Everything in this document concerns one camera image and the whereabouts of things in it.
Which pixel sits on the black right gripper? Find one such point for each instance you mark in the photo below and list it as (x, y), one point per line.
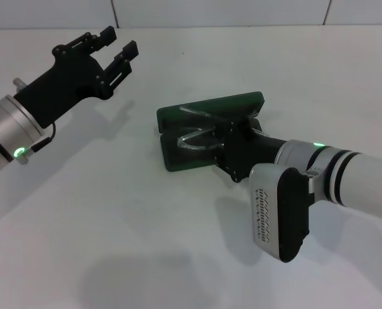
(239, 151)

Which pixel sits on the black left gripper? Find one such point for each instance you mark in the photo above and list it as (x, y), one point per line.
(69, 83)

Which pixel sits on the silver left wrist knob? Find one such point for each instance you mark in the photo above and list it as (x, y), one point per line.
(20, 84)

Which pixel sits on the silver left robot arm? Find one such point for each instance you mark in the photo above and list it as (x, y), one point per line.
(7, 128)

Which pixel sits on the clear white glasses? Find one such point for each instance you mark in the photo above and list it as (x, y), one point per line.
(191, 145)

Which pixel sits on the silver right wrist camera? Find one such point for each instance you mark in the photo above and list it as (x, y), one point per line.
(265, 209)

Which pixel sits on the green glasses case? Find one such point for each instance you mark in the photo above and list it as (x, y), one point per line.
(178, 161)

